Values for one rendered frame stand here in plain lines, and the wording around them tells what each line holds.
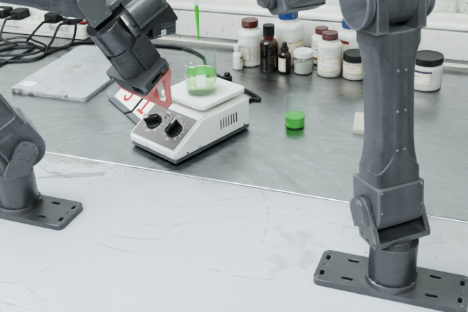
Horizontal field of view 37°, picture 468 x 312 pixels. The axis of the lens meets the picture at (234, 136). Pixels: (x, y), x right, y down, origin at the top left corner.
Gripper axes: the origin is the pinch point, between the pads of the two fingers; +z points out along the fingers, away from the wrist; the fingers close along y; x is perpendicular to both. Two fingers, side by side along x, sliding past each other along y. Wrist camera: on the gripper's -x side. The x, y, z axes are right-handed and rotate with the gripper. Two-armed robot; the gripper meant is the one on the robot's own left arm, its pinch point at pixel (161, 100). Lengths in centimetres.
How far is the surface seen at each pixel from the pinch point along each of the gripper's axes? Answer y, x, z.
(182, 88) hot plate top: 6.6, -7.5, 7.9
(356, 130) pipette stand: -20.2, -20.5, 25.0
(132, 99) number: 22.9, -3.5, 13.9
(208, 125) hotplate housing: -3.4, -3.3, 9.7
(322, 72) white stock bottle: 2.3, -36.2, 33.8
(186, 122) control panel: -0.9, -0.9, 7.3
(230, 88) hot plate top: -0.8, -12.4, 10.8
